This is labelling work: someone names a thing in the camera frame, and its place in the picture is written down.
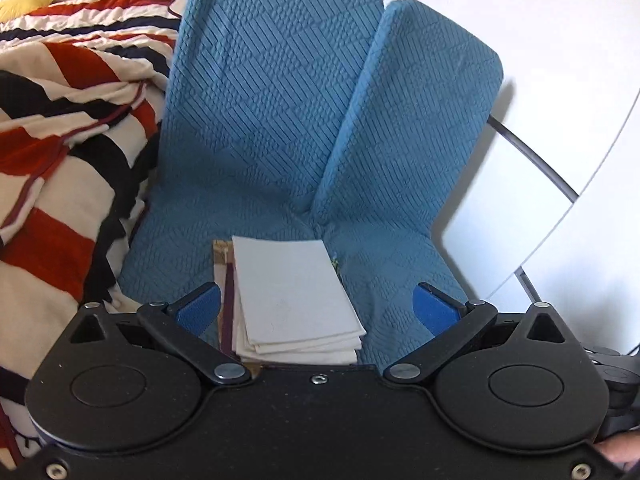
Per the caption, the striped red black blanket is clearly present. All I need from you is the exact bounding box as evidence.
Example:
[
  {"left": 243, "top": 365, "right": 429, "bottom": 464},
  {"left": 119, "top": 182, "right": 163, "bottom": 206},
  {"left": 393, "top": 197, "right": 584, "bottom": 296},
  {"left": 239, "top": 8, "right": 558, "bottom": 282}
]
[{"left": 1, "top": 0, "right": 186, "bottom": 468}]

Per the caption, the school photo notebook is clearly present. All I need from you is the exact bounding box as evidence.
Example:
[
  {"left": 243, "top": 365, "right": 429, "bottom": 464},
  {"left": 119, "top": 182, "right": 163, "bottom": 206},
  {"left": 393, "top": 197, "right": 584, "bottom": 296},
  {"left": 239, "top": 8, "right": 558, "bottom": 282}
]
[{"left": 231, "top": 270, "right": 362, "bottom": 365}]

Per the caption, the person's hand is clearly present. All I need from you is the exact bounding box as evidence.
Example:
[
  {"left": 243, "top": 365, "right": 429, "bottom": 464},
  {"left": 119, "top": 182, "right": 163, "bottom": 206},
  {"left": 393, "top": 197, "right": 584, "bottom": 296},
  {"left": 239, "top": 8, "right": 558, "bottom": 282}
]
[{"left": 596, "top": 429, "right": 640, "bottom": 471}]

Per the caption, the white card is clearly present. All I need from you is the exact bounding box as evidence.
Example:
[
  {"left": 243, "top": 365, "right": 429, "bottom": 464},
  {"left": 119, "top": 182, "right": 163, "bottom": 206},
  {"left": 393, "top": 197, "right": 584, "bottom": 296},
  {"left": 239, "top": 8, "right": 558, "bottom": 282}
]
[{"left": 232, "top": 236, "right": 366, "bottom": 354}]

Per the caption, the blue quilted chair cover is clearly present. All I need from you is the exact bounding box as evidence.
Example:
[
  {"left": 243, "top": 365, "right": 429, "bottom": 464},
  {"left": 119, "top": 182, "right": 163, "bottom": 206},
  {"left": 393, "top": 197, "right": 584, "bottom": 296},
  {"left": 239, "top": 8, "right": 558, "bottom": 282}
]
[{"left": 119, "top": 0, "right": 503, "bottom": 367}]

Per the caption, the yellow pillow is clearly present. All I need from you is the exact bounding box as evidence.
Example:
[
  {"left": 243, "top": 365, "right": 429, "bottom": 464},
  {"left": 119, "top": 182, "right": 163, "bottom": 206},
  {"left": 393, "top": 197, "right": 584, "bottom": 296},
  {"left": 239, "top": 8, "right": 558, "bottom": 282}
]
[{"left": 0, "top": 0, "right": 54, "bottom": 23}]

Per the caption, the tan illustrated cover book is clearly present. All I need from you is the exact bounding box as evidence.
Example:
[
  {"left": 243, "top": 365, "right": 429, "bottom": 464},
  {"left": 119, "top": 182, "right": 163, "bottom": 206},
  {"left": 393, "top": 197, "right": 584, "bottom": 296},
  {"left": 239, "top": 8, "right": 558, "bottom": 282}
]
[{"left": 213, "top": 240, "right": 242, "bottom": 363}]

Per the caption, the grey metal chair frame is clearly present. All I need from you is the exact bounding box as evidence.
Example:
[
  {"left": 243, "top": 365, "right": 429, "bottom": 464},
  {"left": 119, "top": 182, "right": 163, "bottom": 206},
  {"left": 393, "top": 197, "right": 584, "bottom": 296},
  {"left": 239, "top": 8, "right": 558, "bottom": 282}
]
[{"left": 487, "top": 115, "right": 578, "bottom": 302}]

